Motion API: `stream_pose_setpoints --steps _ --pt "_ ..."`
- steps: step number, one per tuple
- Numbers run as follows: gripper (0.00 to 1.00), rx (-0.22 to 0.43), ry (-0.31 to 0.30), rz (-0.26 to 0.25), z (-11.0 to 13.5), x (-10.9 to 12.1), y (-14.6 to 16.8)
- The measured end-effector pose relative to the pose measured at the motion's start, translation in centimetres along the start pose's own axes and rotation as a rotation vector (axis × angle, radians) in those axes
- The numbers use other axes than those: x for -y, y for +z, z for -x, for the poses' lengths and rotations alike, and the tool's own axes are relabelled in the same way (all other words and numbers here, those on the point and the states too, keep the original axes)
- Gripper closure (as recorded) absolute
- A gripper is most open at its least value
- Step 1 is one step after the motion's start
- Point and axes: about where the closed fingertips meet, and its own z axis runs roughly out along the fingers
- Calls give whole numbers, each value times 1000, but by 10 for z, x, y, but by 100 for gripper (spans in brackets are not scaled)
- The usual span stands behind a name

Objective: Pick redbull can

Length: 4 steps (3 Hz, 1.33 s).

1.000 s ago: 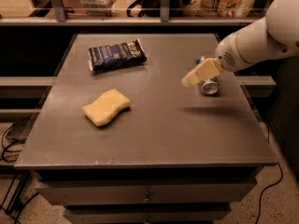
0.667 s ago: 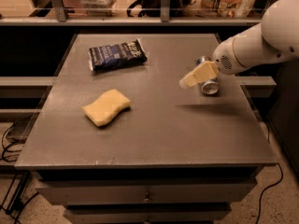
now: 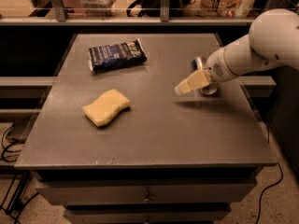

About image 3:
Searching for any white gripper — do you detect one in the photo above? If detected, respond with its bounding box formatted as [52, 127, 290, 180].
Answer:
[175, 47, 237, 95]

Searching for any red bull can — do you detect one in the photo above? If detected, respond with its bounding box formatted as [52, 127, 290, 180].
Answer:
[192, 56, 219, 96]

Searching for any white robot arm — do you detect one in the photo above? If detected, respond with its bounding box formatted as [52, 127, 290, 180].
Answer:
[175, 8, 299, 95]

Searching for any printed shopping bag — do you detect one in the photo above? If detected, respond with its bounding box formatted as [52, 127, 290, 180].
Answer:
[197, 0, 255, 18]

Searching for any dark blue snack bag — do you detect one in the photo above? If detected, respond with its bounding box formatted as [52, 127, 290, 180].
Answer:
[88, 39, 147, 71]

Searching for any black backpack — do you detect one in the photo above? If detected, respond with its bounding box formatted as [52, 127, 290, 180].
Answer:
[126, 0, 196, 17]

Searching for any yellow sponge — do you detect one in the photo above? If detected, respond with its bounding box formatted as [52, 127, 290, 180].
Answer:
[82, 89, 131, 127]

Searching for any grey drawer cabinet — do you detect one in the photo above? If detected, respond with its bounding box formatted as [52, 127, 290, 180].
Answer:
[14, 32, 278, 224]

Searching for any upper grey drawer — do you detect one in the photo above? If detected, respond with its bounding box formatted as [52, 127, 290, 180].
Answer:
[36, 178, 256, 206]

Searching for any grey drawer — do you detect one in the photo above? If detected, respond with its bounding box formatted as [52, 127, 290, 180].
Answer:
[36, 178, 256, 206]
[64, 204, 231, 224]

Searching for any grey metal railing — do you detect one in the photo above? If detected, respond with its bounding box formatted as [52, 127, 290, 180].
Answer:
[0, 0, 295, 27]

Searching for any lower grey drawer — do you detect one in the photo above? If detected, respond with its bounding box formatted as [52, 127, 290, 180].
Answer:
[64, 204, 231, 224]

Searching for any black cable right floor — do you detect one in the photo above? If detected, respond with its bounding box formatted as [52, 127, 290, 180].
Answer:
[254, 121, 284, 224]

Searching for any black cables left floor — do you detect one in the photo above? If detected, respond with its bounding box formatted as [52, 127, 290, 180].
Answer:
[0, 115, 40, 224]

